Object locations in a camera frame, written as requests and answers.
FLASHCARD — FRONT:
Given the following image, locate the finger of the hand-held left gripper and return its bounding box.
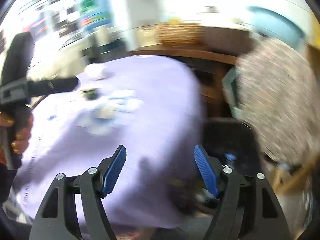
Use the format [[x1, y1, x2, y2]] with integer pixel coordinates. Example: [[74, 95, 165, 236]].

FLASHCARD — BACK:
[[26, 76, 80, 98]]

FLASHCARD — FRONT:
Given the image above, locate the person's left hand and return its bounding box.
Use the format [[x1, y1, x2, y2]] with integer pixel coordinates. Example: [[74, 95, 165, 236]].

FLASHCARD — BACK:
[[0, 111, 34, 155]]

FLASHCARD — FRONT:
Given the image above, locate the brown and cream rice cooker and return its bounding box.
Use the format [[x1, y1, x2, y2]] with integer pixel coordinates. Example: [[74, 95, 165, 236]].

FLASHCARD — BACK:
[[204, 17, 253, 55]]

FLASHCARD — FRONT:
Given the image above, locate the light blue basin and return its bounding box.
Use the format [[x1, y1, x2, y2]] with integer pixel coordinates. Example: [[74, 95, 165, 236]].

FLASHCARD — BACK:
[[246, 5, 307, 49]]

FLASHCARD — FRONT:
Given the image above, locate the dark green wrapper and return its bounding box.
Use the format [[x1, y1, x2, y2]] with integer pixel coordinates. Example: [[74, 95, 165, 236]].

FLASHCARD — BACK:
[[80, 88, 99, 100]]

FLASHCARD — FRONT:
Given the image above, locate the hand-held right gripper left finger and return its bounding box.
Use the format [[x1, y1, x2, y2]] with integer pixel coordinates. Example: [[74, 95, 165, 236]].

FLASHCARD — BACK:
[[30, 144, 127, 240]]

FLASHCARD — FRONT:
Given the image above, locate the pale green chair frame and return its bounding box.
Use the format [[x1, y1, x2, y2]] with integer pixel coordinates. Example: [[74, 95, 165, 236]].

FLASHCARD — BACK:
[[222, 67, 240, 115]]

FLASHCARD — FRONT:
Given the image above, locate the dark wooden cabinet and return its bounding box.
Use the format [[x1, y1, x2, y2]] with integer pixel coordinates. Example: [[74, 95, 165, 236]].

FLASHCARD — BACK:
[[130, 44, 238, 118]]

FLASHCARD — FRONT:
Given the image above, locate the sliding window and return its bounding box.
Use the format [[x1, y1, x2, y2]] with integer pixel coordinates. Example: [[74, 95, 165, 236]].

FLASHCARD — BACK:
[[17, 0, 85, 48]]

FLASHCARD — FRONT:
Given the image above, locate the white tissue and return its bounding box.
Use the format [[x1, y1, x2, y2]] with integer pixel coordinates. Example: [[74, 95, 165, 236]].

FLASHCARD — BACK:
[[84, 64, 113, 80]]

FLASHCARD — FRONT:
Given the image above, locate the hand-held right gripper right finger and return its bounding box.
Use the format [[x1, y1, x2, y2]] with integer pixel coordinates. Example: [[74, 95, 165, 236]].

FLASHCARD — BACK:
[[194, 144, 293, 240]]

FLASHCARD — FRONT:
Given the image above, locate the floral cloth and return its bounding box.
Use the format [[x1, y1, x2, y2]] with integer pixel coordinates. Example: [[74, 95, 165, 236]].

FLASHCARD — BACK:
[[235, 39, 318, 165]]

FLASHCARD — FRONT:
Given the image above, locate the wicker basket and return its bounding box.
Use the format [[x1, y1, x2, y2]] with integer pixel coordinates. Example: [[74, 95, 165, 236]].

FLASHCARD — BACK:
[[155, 24, 204, 45]]

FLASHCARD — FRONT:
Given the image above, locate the purple floral tablecloth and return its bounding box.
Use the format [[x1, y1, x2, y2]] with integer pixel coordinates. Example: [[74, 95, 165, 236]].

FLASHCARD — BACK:
[[15, 55, 208, 230]]

